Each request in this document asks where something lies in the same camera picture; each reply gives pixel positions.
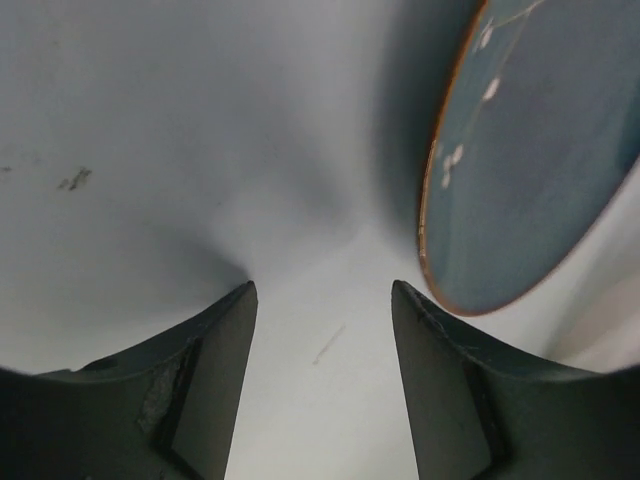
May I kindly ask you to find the blue ceramic plate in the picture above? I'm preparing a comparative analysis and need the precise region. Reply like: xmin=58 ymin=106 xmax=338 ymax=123
xmin=419 ymin=1 xmax=639 ymax=316

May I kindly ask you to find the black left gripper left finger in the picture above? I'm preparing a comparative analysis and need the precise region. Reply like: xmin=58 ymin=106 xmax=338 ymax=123
xmin=1 ymin=282 xmax=258 ymax=479

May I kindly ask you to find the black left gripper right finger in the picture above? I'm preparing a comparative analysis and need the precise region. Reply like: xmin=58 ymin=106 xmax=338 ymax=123
xmin=391 ymin=280 xmax=639 ymax=479

